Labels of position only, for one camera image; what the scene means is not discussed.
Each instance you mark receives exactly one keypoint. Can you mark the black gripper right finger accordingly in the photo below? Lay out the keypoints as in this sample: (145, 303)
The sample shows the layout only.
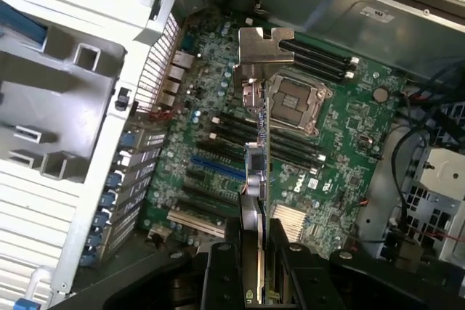
(287, 277)

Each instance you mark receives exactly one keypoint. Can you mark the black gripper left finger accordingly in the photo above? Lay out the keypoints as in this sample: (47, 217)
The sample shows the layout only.
(218, 277)

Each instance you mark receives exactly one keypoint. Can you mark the green graphics card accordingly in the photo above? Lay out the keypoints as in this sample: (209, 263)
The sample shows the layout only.
(254, 45)

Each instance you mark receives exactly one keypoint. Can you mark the silver finned chipset heatsink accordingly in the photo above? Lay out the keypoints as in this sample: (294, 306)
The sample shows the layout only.
(290, 221)

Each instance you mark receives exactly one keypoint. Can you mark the blue expansion slot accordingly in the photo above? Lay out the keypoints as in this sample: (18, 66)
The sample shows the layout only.
(214, 166)

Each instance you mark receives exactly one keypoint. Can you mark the green motherboard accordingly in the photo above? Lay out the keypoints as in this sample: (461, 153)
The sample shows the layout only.
(348, 125)

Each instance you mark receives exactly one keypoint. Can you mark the CPU socket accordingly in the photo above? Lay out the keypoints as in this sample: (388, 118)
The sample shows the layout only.
(290, 101)

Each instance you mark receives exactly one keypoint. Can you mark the gray metal drive cage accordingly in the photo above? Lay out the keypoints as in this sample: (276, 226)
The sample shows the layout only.
(443, 172)

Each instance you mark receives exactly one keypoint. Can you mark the blue case latch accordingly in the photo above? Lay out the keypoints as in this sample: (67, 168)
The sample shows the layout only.
(25, 304)

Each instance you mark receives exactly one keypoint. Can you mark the silver coin cell battery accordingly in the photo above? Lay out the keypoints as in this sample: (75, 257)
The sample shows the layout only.
(380, 94)

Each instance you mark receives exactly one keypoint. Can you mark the open black PC case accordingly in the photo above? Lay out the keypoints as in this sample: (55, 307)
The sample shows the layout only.
(327, 5)

